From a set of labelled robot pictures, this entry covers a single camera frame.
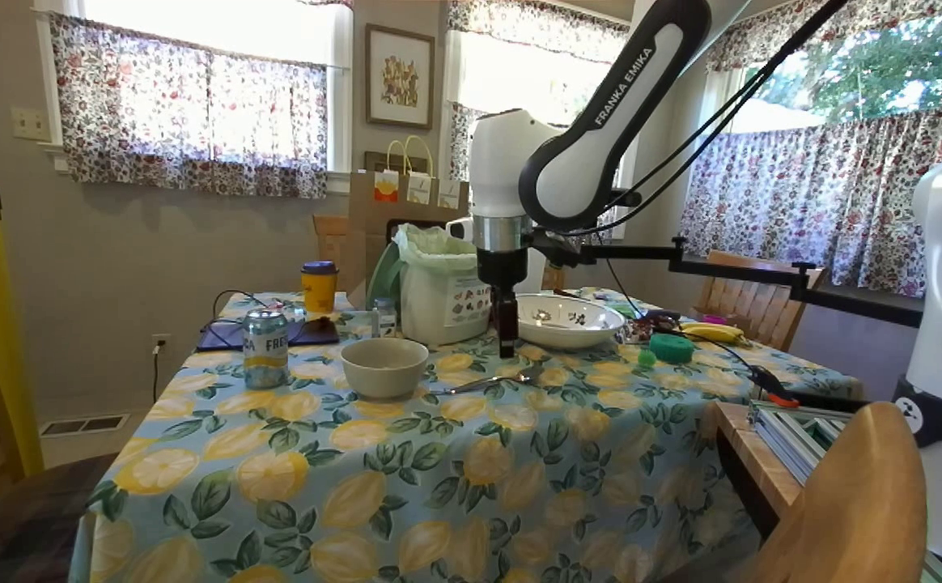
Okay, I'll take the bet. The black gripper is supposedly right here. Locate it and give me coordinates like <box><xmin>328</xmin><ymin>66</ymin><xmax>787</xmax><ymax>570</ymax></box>
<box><xmin>474</xmin><ymin>249</ymin><xmax>528</xmax><ymax>361</ymax></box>

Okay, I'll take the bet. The silver metal spoon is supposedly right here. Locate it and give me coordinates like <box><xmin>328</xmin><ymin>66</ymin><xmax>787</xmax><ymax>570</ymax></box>
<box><xmin>454</xmin><ymin>359</ymin><xmax>554</xmax><ymax>399</ymax></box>

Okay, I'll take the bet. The large white plate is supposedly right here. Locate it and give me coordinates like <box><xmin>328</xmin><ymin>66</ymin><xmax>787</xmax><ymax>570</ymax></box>
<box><xmin>510</xmin><ymin>289</ymin><xmax>630</xmax><ymax>352</ymax></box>

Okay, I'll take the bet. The cream ceramic bowl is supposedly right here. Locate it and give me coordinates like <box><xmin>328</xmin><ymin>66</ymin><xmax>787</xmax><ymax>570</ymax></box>
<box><xmin>337</xmin><ymin>333</ymin><xmax>433</xmax><ymax>404</ymax></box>

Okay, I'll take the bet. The small glass jar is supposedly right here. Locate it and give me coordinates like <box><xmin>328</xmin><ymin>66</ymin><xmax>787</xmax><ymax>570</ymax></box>
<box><xmin>337</xmin><ymin>304</ymin><xmax>385</xmax><ymax>343</ymax></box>

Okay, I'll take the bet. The green sponge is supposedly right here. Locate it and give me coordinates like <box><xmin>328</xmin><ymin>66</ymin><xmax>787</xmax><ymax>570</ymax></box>
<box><xmin>644</xmin><ymin>330</ymin><xmax>700</xmax><ymax>367</ymax></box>

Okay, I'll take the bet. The lemon print tablecloth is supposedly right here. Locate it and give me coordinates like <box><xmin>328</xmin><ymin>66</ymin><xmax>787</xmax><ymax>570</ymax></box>
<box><xmin>65</xmin><ymin>284</ymin><xmax>871</xmax><ymax>583</ymax></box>

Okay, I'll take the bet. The brown wooden cabinet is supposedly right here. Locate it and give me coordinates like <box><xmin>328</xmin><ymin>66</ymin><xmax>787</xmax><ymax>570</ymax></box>
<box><xmin>345</xmin><ymin>168</ymin><xmax>464</xmax><ymax>291</ymax></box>

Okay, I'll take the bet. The white gift bag orange print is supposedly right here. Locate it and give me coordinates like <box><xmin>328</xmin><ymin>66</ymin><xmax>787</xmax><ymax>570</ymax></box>
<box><xmin>370</xmin><ymin>137</ymin><xmax>403</xmax><ymax>206</ymax></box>

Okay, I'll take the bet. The yellow cup blue lid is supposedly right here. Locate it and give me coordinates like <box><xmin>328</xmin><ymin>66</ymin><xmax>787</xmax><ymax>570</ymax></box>
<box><xmin>296</xmin><ymin>256</ymin><xmax>342</xmax><ymax>323</ymax></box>

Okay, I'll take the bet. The wooden chair back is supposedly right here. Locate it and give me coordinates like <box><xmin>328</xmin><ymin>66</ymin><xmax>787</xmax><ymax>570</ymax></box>
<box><xmin>311</xmin><ymin>210</ymin><xmax>355</xmax><ymax>291</ymax></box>

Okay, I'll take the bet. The small glass cup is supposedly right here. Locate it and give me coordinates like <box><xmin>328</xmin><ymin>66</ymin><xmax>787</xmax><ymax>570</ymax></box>
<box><xmin>238</xmin><ymin>304</ymin><xmax>293</xmax><ymax>391</ymax></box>

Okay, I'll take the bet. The wooden slat chair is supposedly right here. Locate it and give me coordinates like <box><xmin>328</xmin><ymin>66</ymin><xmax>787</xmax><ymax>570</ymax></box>
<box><xmin>692</xmin><ymin>249</ymin><xmax>831</xmax><ymax>352</ymax></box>

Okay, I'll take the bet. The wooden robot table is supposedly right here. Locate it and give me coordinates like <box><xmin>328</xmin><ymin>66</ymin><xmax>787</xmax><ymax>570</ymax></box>
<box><xmin>708</xmin><ymin>399</ymin><xmax>820</xmax><ymax>542</ymax></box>

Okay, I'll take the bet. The blue notebook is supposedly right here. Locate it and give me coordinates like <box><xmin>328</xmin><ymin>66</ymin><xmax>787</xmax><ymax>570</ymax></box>
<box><xmin>193</xmin><ymin>313</ymin><xmax>342</xmax><ymax>356</ymax></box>

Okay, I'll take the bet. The floral curtain valance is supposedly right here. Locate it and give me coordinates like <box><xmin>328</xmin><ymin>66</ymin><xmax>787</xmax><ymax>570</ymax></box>
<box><xmin>445</xmin><ymin>0</ymin><xmax>637</xmax><ymax>66</ymax></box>
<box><xmin>705</xmin><ymin>0</ymin><xmax>942</xmax><ymax>75</ymax></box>

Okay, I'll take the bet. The light wooden lattice chair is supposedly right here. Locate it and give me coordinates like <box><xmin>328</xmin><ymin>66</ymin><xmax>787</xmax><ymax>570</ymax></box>
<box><xmin>751</xmin><ymin>400</ymin><xmax>931</xmax><ymax>583</ymax></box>

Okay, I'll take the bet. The white floor vent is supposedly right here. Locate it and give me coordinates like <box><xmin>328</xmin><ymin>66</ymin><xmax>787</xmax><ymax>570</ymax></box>
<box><xmin>39</xmin><ymin>411</ymin><xmax>132</xmax><ymax>439</ymax></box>

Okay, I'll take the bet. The yellow black stand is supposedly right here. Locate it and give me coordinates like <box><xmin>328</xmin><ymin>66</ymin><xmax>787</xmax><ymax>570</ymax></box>
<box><xmin>0</xmin><ymin>176</ymin><xmax>47</xmax><ymax>479</ymax></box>

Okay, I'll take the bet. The dark seat wooden chair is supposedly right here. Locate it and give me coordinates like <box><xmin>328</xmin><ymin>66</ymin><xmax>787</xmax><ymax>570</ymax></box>
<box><xmin>0</xmin><ymin>283</ymin><xmax>119</xmax><ymax>583</ymax></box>

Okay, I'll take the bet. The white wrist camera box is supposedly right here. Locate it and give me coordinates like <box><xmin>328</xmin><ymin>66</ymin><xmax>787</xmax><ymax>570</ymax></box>
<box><xmin>444</xmin><ymin>212</ymin><xmax>479</xmax><ymax>246</ymax></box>

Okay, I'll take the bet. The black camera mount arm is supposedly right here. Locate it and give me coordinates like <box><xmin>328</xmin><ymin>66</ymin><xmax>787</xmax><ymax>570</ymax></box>
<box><xmin>520</xmin><ymin>229</ymin><xmax>926</xmax><ymax>330</ymax></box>

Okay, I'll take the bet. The framed wall picture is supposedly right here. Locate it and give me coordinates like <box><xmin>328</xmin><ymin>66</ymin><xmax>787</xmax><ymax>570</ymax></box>
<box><xmin>362</xmin><ymin>21</ymin><xmax>437</xmax><ymax>131</ymax></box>

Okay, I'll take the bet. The black orange clamp handle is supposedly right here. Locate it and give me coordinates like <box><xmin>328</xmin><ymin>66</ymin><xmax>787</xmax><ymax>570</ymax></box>
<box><xmin>744</xmin><ymin>361</ymin><xmax>871</xmax><ymax>416</ymax></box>

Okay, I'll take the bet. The aluminium mounting rail plate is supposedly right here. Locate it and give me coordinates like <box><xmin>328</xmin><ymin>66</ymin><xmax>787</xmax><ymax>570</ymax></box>
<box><xmin>751</xmin><ymin>404</ymin><xmax>858</xmax><ymax>492</ymax></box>

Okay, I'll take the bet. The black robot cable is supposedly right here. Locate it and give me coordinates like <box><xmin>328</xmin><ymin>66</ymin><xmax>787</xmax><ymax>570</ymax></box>
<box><xmin>584</xmin><ymin>0</ymin><xmax>850</xmax><ymax>235</ymax></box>

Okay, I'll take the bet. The wall outlet with cable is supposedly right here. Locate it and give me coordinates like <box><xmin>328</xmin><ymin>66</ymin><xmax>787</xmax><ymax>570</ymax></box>
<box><xmin>144</xmin><ymin>330</ymin><xmax>173</xmax><ymax>404</ymax></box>

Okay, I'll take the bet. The white light switch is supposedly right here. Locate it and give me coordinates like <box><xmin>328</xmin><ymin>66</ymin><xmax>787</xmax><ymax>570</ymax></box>
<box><xmin>9</xmin><ymin>102</ymin><xmax>51</xmax><ymax>147</ymax></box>

